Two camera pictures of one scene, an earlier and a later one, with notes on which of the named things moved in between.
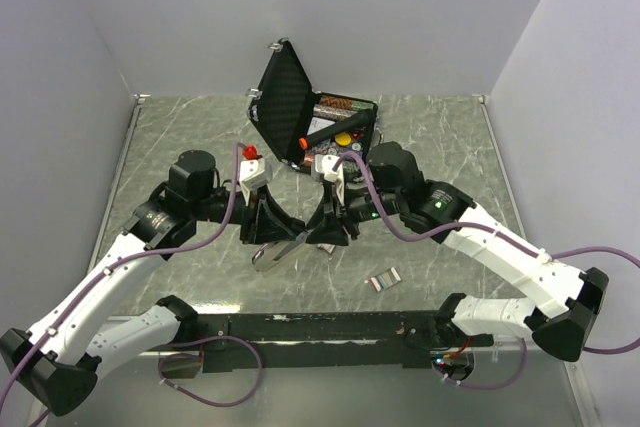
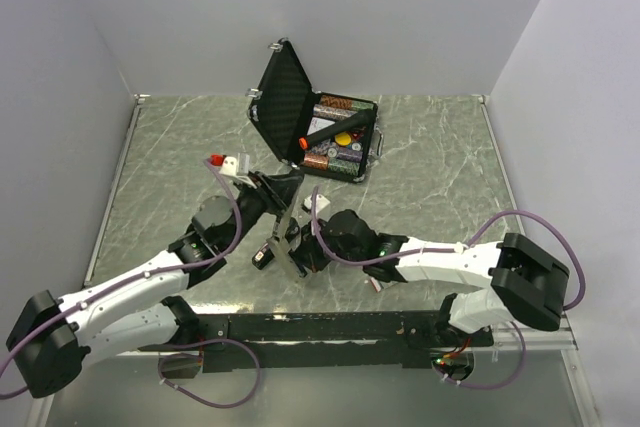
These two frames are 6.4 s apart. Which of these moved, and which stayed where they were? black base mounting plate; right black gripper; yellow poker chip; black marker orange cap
Moved: right black gripper
Stayed: black base mounting plate; black marker orange cap; yellow poker chip
